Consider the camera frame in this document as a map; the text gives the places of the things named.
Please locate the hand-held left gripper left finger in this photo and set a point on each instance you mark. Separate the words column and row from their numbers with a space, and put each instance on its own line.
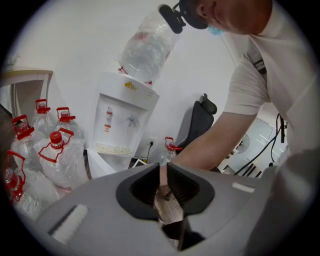
column 125, row 197

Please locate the blue face mask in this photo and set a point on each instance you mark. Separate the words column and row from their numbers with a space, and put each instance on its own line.
column 215, row 30

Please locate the black mesh office chair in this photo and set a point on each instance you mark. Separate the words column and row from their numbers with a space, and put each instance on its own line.
column 200, row 122

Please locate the black head-mounted camera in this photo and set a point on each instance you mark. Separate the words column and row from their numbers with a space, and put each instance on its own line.
column 175, row 17

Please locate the white water dispenser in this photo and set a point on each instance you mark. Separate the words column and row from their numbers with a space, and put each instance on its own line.
column 125, row 97

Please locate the person's right forearm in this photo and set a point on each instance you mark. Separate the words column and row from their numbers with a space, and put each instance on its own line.
column 215, row 142

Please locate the wooden table white legs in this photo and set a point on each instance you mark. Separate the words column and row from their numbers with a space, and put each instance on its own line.
column 25, row 75

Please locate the person's head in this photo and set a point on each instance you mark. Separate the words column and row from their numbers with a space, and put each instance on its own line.
column 237, row 15

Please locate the person's white shirt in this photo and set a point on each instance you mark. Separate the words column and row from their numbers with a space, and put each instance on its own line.
column 282, row 75

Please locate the white wall power outlet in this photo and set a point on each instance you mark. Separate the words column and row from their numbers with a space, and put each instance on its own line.
column 151, row 143

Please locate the frosted glass door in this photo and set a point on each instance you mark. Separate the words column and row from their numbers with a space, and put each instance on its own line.
column 261, row 130

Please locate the clear bottle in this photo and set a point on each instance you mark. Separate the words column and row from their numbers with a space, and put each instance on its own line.
column 147, row 52

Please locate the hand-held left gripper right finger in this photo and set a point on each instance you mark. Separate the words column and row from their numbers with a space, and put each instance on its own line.
column 202, row 197

